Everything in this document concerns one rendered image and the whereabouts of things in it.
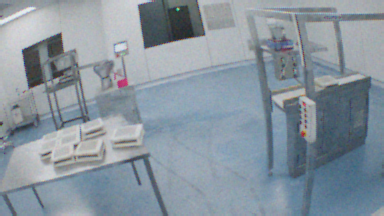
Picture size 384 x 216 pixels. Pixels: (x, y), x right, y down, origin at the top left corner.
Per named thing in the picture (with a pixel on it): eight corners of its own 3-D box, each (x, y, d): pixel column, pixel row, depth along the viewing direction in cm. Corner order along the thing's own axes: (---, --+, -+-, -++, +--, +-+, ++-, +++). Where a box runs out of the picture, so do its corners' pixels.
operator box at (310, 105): (310, 144, 184) (309, 104, 175) (300, 134, 200) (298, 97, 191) (316, 141, 184) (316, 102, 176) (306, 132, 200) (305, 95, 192)
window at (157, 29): (144, 49, 725) (137, 4, 689) (144, 49, 727) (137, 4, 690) (205, 35, 747) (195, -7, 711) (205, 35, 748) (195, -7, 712)
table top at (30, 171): (-1, 196, 184) (-3, 192, 183) (15, 150, 283) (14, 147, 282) (151, 156, 230) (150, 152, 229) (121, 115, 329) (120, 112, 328)
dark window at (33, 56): (28, 89, 672) (21, 49, 637) (29, 89, 673) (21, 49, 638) (67, 74, 693) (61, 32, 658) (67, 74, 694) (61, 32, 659)
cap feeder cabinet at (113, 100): (107, 145, 470) (94, 96, 447) (107, 132, 524) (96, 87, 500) (146, 136, 480) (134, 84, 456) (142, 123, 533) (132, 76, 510)
